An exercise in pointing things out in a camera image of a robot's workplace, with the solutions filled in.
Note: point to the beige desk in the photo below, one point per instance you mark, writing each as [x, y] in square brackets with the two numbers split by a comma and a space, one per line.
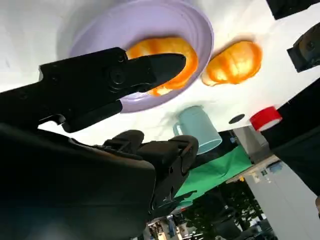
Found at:
[250, 172]

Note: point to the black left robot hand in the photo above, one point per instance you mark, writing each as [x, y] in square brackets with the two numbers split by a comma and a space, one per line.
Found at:
[308, 50]

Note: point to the pale green mug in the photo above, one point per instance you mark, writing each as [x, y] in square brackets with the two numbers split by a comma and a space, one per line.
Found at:
[197, 130]

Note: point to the lilac plate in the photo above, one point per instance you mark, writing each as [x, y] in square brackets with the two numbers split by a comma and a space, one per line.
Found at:
[105, 32]

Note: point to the black fabric screen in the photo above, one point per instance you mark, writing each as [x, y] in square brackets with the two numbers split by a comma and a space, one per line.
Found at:
[302, 130]

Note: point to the red tape roll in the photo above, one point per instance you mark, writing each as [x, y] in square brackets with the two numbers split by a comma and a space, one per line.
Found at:
[266, 117]

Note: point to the white cabinet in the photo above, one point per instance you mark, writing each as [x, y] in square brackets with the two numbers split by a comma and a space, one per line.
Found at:
[280, 197]

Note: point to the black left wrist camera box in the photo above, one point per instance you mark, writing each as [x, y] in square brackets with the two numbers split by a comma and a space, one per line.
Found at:
[290, 7]

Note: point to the green cloth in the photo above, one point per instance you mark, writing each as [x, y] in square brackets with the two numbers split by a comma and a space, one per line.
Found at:
[220, 167]

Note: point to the orange and white bread roll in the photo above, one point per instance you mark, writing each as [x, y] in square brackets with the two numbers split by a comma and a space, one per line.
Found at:
[232, 65]
[160, 46]

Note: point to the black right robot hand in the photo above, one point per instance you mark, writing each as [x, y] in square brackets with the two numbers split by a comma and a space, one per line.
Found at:
[75, 180]

